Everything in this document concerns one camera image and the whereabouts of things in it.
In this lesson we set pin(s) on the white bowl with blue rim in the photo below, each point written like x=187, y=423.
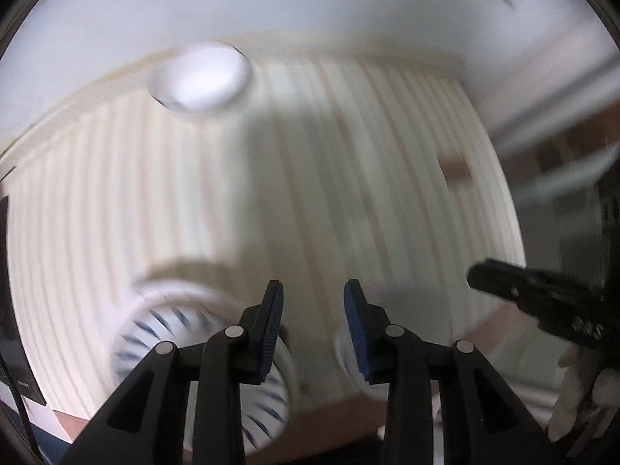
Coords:
x=201, y=75

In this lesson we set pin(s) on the person's right hand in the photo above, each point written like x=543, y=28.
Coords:
x=591, y=382

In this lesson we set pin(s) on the brown square cloth label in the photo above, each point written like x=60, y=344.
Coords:
x=455, y=169

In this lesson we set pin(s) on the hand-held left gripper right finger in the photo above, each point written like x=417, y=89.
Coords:
x=356, y=334

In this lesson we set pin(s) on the white bowl with blue dots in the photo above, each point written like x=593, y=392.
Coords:
x=426, y=319

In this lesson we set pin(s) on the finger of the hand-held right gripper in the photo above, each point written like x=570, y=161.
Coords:
x=547, y=300

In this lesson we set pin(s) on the black gas stove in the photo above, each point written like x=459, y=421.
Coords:
x=14, y=324

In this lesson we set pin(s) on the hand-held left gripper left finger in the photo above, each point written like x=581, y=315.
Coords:
x=273, y=329

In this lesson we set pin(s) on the cat print striped cloth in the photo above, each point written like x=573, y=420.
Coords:
x=339, y=155

